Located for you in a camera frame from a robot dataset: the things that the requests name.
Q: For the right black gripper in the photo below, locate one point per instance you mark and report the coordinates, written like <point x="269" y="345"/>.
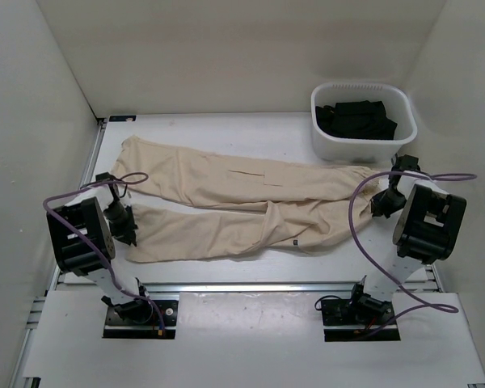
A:
<point x="378" y="208"/>

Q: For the white plastic basket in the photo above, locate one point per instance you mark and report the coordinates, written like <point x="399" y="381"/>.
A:
<point x="397" y="107"/>

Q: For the aluminium front rail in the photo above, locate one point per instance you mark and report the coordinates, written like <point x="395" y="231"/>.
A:
<point x="315" y="287"/>

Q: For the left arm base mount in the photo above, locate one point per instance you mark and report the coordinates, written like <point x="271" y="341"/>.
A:
<point x="138" y="320"/>

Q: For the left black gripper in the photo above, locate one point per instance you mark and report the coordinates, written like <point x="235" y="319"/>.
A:
<point x="127" y="234"/>

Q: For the aluminium right rail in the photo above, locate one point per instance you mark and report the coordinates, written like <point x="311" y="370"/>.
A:
<point x="430" y="273"/>

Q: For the beige trousers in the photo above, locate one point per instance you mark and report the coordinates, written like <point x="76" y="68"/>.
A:
<point x="240" y="205"/>

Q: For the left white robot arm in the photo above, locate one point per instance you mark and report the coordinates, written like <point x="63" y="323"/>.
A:
<point x="83" y="233"/>

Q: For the black clothes in basket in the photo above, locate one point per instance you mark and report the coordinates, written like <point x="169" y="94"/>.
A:
<point x="362" y="120"/>

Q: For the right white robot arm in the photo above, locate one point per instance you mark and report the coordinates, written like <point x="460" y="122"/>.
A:
<point x="426" y="231"/>

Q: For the aluminium left rail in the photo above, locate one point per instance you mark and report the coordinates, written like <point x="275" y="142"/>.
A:
<point x="57" y="278"/>

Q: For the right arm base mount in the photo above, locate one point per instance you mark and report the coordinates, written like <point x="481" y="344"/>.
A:
<point x="343" y="322"/>

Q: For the aluminium rail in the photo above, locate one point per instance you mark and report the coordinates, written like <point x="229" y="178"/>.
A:
<point x="315" y="287"/>
<point x="57" y="278"/>
<point x="430" y="273"/>

